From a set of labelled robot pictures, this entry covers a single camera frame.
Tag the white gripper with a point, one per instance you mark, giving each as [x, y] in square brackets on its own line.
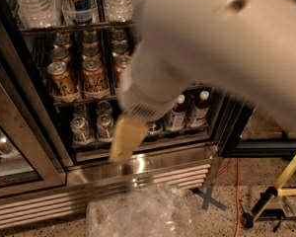
[147, 110]

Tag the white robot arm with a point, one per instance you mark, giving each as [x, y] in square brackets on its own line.
[247, 47]

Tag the front right pepsi can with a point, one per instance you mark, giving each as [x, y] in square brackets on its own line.
[155, 127]

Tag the front right clear green can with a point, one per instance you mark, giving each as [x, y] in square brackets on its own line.
[104, 127]

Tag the clear green can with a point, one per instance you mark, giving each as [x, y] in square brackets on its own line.
[82, 133]
[104, 127]

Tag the front left clear green can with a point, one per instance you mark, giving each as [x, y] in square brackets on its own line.
[82, 133]

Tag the front middle orange can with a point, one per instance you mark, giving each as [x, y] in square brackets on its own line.
[94, 75]

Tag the orange can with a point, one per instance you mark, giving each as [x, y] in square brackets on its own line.
[94, 75]
[120, 65]
[61, 78]

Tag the front right orange can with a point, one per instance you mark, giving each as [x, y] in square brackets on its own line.
[120, 65]

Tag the front left orange can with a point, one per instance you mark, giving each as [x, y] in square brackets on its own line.
[61, 78]

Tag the left fridge glass door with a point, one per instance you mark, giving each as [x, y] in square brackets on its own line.
[27, 162]

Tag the stainless steel fridge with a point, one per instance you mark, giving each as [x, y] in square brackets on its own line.
[188, 158]

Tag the red bull can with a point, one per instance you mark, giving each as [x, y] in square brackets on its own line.
[80, 11]

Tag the left brown bottle white cap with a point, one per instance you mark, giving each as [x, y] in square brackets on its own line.
[174, 119]

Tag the brown bottle white cap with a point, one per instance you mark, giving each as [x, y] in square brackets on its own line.
[198, 109]
[174, 119]

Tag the right brown bottle white cap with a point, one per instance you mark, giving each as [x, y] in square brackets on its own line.
[198, 109]

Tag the clear plastic wrapped box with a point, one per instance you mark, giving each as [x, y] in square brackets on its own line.
[153, 211]

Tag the blue tape cross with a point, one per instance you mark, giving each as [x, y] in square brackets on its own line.
[208, 199]

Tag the yellow black cart stand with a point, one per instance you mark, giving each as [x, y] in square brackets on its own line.
[260, 212]

